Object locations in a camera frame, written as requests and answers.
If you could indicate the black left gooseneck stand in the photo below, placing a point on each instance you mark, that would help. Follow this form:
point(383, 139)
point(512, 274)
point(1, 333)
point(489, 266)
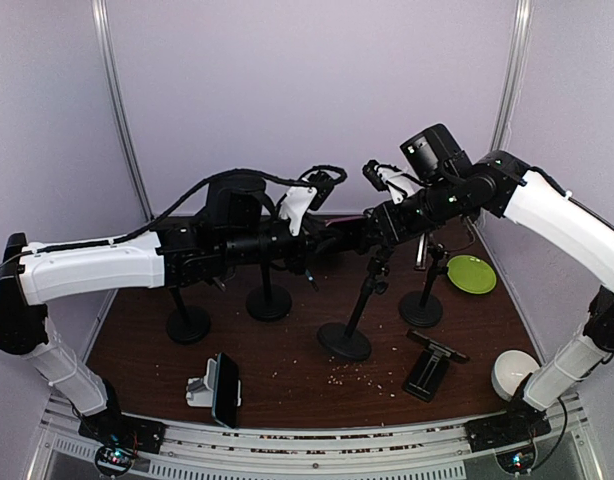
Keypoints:
point(187, 324)

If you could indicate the black folding phone stand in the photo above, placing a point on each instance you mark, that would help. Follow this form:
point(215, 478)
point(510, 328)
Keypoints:
point(426, 376)

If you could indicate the green plate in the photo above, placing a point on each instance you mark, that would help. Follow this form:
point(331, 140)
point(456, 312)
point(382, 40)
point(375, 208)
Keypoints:
point(471, 274)

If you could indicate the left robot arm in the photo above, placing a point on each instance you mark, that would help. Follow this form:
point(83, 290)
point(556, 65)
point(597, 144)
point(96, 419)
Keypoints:
point(239, 225)

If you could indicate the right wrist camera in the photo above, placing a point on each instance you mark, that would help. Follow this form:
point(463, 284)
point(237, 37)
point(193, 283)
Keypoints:
point(384, 177)

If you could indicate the blue smartphone on white stand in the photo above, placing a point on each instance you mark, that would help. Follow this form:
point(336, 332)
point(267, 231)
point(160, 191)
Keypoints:
point(226, 392)

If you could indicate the silver smartphone on right stand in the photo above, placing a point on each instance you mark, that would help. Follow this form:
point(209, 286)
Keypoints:
point(421, 253)

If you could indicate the grey smartphone on left stand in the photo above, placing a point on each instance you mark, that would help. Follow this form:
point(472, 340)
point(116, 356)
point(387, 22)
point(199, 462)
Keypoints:
point(219, 284)

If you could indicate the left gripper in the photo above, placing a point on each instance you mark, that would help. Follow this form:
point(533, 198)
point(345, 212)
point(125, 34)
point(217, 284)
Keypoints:
point(313, 232)

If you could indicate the black stand with teal phone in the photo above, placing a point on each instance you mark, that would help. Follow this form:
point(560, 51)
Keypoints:
point(268, 302)

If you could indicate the aluminium frame post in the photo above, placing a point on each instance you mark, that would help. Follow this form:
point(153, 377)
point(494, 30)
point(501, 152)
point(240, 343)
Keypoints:
point(512, 84)
point(104, 37)

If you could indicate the front aluminium rail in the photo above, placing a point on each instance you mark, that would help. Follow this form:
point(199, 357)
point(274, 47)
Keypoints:
point(436, 450)

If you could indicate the white bowl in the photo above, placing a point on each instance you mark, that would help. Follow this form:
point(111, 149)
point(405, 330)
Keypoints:
point(509, 370)

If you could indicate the black right gooseneck stand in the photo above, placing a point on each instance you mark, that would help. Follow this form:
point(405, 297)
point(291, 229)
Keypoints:
point(421, 308)

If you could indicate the black gooseneck stand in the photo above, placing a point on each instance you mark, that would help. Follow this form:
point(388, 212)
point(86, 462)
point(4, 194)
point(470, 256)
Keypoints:
point(421, 308)
point(187, 324)

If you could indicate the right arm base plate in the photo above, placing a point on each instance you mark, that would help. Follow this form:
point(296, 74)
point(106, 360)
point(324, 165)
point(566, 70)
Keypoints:
point(502, 430)

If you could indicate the left aluminium frame post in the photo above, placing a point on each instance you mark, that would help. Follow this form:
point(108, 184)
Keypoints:
point(104, 37)

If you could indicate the white folding phone stand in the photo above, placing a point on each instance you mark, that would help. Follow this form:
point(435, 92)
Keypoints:
point(200, 390)

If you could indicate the pink smartphone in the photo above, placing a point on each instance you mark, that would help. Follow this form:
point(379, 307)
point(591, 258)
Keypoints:
point(340, 221)

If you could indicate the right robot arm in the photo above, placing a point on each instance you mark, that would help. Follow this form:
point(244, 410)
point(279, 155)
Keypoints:
point(441, 183)

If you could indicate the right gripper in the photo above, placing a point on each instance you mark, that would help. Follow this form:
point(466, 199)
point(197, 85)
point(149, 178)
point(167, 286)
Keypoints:
point(393, 230)

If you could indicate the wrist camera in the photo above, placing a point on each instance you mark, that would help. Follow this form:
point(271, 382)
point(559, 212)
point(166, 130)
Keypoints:
point(320, 181)
point(384, 177)

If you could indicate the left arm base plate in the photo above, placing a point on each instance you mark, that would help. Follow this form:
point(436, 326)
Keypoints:
point(137, 434)

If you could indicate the black stand with pink phone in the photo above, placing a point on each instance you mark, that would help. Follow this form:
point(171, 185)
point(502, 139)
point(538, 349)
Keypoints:
point(346, 341)

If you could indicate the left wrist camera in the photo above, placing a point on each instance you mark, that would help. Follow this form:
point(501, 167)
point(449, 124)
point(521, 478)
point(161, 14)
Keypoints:
point(320, 181)

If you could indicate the right aluminium frame post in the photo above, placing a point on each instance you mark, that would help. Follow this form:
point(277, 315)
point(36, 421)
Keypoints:
point(512, 84)

